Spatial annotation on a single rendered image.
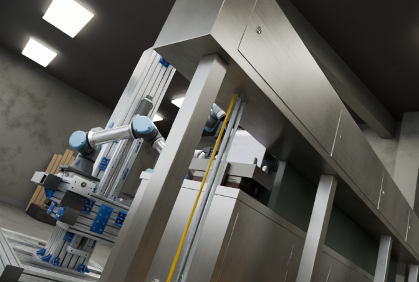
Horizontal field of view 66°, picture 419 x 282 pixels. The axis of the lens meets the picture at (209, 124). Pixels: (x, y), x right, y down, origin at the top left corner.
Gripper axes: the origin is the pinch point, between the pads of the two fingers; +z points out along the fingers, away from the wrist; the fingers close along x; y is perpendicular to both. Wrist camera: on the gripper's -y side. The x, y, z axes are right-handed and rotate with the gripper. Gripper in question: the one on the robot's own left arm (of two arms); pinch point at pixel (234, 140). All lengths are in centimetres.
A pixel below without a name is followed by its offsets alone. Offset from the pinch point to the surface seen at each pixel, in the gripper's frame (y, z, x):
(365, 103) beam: 127, -159, 282
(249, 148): 6.0, 19.2, -7.8
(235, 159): -3.5, 18.7, -7.7
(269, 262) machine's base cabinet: -18, 68, 2
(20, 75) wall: -404, -771, 52
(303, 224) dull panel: 0, 53, 25
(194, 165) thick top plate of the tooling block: -18.0, 21.4, -27.4
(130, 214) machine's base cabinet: -58, 23, -33
